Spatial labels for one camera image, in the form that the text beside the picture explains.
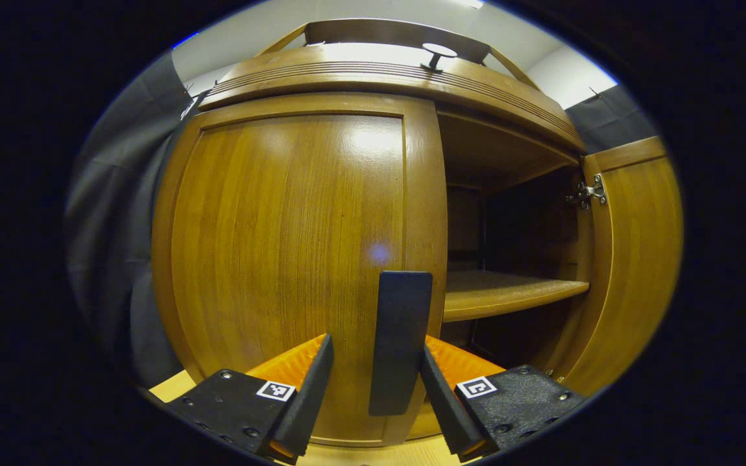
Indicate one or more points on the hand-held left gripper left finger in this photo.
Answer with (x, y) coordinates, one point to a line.
(311, 395)

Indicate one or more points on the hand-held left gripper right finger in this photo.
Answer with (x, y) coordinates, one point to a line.
(444, 401)

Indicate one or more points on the wooden shoe cabinet door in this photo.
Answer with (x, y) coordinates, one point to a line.
(638, 259)
(282, 246)

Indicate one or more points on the wooden double-door shoe cabinet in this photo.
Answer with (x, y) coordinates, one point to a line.
(502, 149)

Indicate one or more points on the wooden cabinet shelf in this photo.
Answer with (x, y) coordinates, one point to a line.
(502, 294)

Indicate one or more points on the silver door hinge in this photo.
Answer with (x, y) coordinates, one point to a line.
(587, 193)

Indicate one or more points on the wooden cabinet drawer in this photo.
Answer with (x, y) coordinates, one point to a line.
(347, 71)

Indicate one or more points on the black round drawer knob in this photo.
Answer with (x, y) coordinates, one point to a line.
(439, 50)

